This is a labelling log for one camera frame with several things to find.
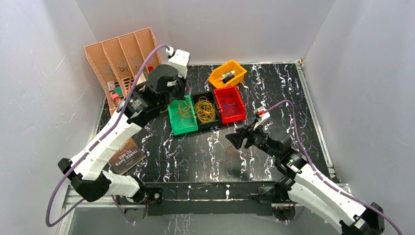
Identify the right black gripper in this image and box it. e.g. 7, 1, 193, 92
225, 119, 279, 159

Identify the orange wire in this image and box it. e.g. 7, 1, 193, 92
220, 144, 234, 164
172, 97, 195, 129

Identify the red plastic bin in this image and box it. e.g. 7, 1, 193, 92
213, 86, 247, 124

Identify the green plastic bin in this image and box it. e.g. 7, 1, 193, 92
168, 95, 198, 136

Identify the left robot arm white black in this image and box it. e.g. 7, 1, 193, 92
58, 64, 186, 204

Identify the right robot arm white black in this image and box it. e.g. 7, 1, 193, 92
226, 125, 385, 235

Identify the black plastic bin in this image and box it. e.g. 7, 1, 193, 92
191, 91, 222, 131

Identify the pink bottle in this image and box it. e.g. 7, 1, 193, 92
111, 93, 122, 106

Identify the pink plastic file organizer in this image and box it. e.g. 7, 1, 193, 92
85, 27, 157, 114

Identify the black marker in yellow bin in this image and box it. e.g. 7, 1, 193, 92
222, 75, 235, 84

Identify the yellow plastic bin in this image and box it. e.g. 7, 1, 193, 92
208, 59, 247, 89

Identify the glue stick in yellow bin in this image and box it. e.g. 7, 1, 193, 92
221, 70, 235, 80

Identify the dark book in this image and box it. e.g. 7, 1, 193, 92
109, 138, 145, 175

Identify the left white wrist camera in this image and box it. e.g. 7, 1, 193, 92
166, 47, 190, 79

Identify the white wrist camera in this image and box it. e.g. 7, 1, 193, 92
166, 47, 190, 79
253, 106, 270, 130

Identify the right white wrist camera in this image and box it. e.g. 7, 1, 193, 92
253, 106, 270, 130

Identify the yellow green wire coil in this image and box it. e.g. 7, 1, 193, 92
195, 96, 217, 124

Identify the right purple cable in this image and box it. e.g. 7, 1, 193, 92
259, 99, 403, 235

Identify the purple cable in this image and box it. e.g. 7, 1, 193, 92
259, 99, 403, 235
45, 44, 171, 228

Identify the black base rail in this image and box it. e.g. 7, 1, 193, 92
142, 181, 297, 221

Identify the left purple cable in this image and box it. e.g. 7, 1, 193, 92
45, 44, 171, 228

